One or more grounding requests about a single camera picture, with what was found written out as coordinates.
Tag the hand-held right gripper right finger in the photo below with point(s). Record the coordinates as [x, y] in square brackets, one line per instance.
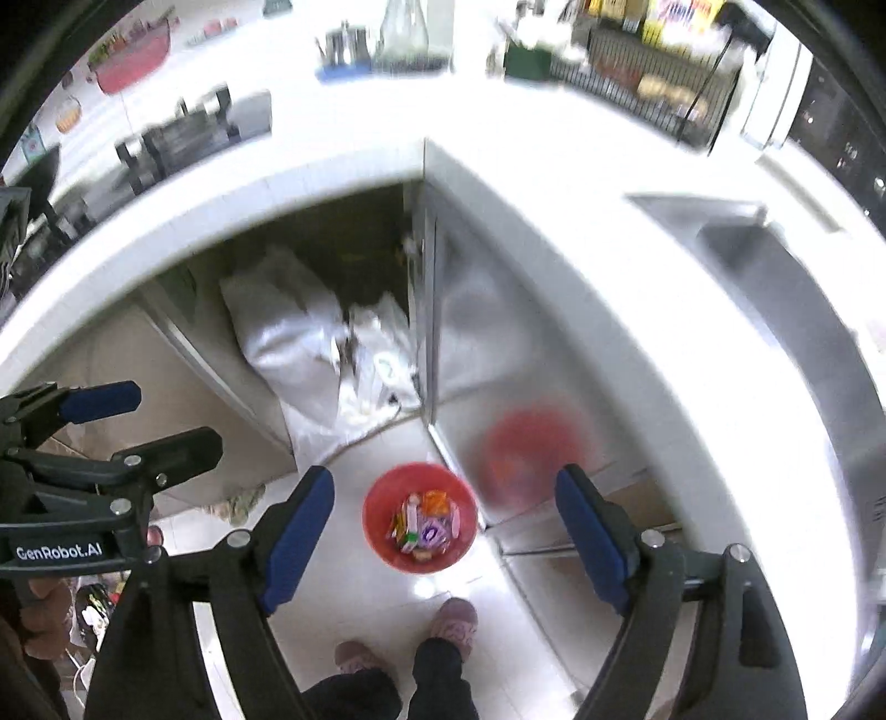
[588, 540]

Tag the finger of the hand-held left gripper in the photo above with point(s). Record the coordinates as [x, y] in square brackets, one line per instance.
[97, 403]
[180, 450]

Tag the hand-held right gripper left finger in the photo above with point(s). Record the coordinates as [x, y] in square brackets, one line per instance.
[297, 540]

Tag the red plastic bin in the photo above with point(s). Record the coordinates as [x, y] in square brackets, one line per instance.
[384, 495]

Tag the clear bottle with purple label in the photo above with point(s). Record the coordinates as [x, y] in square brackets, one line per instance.
[432, 536]

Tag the orange patterned jar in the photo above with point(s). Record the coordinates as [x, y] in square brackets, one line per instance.
[436, 502]

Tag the person's left forearm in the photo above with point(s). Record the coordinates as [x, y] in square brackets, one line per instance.
[21, 685]

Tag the person's left hand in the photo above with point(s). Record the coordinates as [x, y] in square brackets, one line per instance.
[48, 623]

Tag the greenish floor rag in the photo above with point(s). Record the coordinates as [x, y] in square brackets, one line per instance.
[239, 502]

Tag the pink slipper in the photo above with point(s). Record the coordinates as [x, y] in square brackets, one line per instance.
[453, 623]
[360, 658]

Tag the large white sack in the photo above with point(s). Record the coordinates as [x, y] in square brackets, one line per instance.
[277, 325]

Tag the person's left leg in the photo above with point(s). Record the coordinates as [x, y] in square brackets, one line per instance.
[353, 699]

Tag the person's leg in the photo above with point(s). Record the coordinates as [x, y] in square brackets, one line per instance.
[353, 699]
[443, 685]

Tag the white plastic bag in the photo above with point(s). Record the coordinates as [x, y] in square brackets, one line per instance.
[377, 353]

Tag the person's right leg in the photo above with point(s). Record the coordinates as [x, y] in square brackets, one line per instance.
[443, 685]

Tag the stainless steel cabinet door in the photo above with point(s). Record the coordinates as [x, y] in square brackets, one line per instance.
[498, 332]

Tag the black gas stove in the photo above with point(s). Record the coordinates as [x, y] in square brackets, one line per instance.
[187, 138]

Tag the small orange basket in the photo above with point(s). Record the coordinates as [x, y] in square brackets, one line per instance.
[68, 116]

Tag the stainless steel sink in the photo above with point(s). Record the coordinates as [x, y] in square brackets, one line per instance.
[782, 291]

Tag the red plastic basin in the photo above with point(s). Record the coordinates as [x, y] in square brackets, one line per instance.
[131, 62]

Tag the blue plastic tray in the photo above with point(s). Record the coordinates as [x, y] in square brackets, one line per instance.
[332, 75]

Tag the steel teapot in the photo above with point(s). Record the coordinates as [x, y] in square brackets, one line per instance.
[346, 45]

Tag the steel wool scourer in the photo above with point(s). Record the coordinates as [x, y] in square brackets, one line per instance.
[415, 64]

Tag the ginger root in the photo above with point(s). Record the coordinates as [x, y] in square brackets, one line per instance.
[657, 86]

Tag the dark green mug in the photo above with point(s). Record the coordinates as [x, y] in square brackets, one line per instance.
[529, 62]

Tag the yellow plastic bag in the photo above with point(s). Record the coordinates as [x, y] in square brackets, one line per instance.
[682, 21]

